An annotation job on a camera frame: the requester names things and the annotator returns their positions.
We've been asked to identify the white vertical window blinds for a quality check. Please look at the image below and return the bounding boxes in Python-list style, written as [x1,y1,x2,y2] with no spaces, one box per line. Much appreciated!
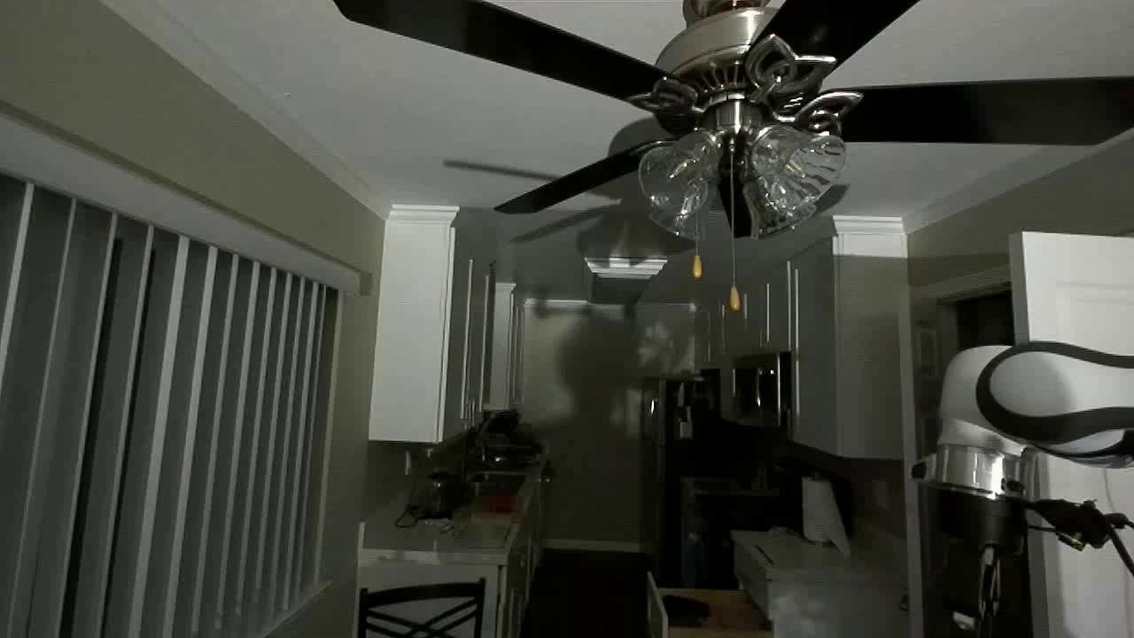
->
[0,174,346,638]

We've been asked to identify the white blinds header rail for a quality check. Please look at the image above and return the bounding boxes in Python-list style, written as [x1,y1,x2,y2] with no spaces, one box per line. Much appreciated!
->
[0,105,364,294]

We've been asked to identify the white counter unit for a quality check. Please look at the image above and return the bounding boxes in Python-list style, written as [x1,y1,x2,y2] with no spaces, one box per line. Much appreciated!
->
[729,525,913,638]

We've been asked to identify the dark countertop appliances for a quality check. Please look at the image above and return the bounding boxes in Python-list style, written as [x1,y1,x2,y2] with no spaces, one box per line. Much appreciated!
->
[403,407,550,525]

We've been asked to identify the white wall cabinet row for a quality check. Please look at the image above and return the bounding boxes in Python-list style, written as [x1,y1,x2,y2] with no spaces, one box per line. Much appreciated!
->
[452,252,525,419]

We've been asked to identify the silver ceiling fan housing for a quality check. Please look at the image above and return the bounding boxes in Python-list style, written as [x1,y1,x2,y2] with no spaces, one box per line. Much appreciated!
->
[641,0,864,141]

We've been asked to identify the white ceiling dome lamp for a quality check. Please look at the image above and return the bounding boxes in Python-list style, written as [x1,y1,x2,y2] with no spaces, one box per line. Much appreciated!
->
[574,216,679,282]

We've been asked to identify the white cabinet above counter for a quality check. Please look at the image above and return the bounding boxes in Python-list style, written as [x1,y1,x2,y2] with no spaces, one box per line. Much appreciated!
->
[785,212,913,465]

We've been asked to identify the dark chair back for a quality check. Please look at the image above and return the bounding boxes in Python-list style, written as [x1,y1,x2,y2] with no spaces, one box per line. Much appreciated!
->
[353,574,489,638]

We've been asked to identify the dark ceiling fan blade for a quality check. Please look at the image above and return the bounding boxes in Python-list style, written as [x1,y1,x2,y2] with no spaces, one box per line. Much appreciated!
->
[777,0,921,65]
[491,139,653,216]
[841,74,1134,148]
[333,0,666,100]

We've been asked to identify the white door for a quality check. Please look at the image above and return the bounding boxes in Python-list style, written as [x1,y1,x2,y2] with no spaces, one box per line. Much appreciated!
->
[1007,225,1134,638]

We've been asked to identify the small orange object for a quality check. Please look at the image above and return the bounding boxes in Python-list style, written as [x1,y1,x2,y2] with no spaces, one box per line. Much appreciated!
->
[722,225,742,314]

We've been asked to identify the black refrigerator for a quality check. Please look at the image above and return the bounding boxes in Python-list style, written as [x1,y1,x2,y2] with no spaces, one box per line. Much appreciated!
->
[654,366,797,593]

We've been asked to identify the white paper towel roll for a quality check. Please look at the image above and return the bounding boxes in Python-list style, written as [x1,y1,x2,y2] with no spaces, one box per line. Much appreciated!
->
[799,471,850,550]

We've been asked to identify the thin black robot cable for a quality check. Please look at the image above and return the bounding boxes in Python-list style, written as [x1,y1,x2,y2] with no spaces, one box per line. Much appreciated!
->
[1017,493,1134,580]

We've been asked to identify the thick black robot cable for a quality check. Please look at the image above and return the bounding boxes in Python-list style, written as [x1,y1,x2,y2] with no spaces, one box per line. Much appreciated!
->
[975,336,1134,465]

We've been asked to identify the light kitchen countertop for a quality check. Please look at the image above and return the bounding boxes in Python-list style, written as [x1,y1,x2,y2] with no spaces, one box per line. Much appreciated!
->
[359,471,550,574]

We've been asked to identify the tall white kitchen cabinet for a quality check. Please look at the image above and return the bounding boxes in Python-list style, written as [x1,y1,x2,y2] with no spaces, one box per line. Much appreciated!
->
[364,202,465,447]

